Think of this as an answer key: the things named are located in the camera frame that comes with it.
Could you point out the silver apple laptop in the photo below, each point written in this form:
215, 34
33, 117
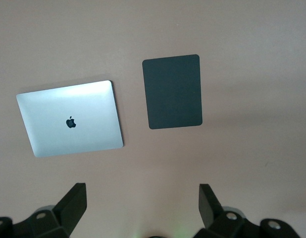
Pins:
56, 111

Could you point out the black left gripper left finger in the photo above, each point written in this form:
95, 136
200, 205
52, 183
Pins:
68, 205

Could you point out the black rectangular mouse pad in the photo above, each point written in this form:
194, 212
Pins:
171, 91

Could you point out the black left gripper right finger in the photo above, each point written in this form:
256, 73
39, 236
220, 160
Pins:
210, 210

